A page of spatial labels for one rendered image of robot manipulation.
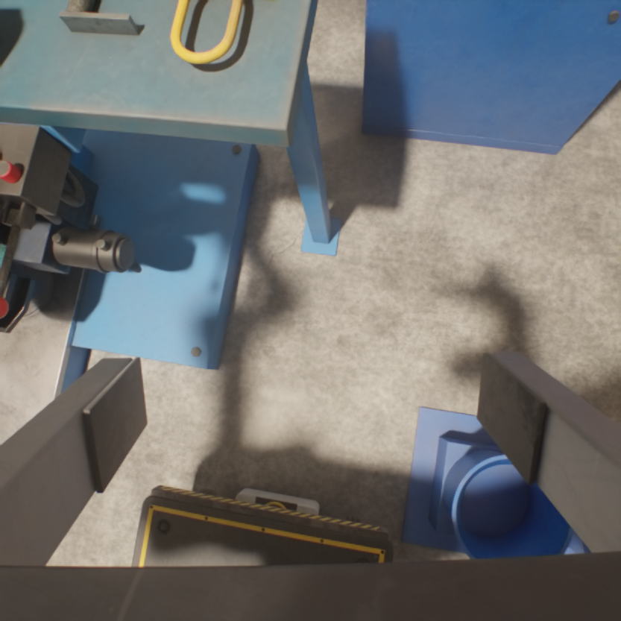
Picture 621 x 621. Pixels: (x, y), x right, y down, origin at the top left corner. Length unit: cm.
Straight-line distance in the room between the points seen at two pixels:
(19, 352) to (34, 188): 109
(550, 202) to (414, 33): 80
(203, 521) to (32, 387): 78
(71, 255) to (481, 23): 120
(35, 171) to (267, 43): 39
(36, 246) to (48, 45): 65
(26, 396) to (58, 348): 20
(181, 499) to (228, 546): 18
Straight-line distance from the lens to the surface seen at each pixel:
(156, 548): 144
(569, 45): 146
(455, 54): 146
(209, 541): 138
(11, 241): 82
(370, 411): 158
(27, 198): 80
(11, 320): 147
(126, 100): 70
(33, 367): 179
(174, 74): 70
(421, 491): 162
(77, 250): 130
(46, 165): 83
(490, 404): 17
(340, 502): 163
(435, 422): 159
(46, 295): 176
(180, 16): 70
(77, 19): 78
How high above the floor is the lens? 158
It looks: 79 degrees down
